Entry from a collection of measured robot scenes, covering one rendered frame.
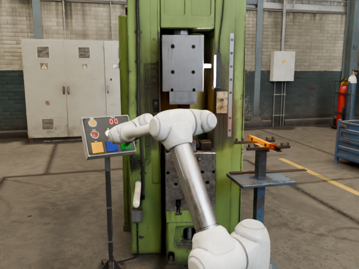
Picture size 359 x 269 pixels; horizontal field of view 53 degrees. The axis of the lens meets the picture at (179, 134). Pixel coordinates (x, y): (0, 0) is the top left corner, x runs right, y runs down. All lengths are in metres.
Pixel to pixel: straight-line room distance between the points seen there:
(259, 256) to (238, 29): 1.79
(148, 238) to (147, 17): 1.75
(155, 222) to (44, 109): 5.25
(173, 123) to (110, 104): 6.32
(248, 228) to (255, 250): 0.09
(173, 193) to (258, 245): 1.26
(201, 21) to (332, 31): 8.06
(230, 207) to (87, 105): 5.29
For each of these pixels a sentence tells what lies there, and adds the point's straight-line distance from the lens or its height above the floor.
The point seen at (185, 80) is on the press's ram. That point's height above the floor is 1.44.
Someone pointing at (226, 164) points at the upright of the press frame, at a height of 0.77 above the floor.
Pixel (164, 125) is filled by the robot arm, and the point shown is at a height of 1.29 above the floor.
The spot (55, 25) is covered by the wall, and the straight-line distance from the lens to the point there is 8.48.
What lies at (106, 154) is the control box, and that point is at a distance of 2.47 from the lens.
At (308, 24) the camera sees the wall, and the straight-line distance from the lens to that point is 10.24.
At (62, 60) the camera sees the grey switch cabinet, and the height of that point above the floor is 1.68.
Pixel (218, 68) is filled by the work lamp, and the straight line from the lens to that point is 2.77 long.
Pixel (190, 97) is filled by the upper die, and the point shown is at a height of 1.32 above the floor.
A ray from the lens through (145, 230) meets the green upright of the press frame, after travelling 3.06.
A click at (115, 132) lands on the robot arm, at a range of 2.05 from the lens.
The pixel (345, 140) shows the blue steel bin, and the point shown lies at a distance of 6.21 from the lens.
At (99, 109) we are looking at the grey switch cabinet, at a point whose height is 0.66.
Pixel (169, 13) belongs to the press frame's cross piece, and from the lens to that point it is 2.80.
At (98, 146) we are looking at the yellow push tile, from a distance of 2.46.
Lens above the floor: 1.53
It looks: 11 degrees down
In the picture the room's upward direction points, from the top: straight up
